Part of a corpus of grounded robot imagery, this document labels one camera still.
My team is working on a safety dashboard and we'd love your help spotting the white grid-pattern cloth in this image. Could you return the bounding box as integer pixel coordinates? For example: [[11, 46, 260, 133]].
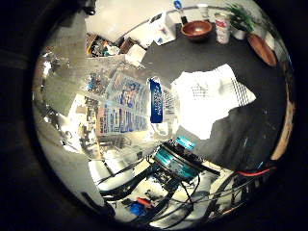
[[170, 63, 258, 141]]

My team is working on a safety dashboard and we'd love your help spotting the brown cardboard box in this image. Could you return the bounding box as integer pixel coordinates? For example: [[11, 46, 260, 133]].
[[118, 37, 140, 55]]

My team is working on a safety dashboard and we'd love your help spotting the white box with print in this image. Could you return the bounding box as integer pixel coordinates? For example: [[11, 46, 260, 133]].
[[140, 13, 177, 46]]

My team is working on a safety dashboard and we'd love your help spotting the brown wooden bowl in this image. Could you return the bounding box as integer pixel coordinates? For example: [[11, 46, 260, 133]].
[[180, 19, 214, 42]]

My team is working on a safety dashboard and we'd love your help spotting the cluttered storage shelf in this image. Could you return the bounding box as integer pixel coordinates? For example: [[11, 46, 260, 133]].
[[85, 33, 121, 59]]

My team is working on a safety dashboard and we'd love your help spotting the white wipes canister red label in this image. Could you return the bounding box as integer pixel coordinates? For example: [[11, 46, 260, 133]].
[[214, 13, 232, 45]]

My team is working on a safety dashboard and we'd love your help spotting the white paper cup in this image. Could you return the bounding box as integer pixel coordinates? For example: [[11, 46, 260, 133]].
[[196, 3, 210, 21]]

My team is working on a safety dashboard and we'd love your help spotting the green potted plant white pot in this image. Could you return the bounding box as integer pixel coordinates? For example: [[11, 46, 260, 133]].
[[225, 3, 255, 41]]

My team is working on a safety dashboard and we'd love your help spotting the red cable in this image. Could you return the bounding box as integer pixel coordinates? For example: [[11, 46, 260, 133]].
[[235, 166, 277, 178]]

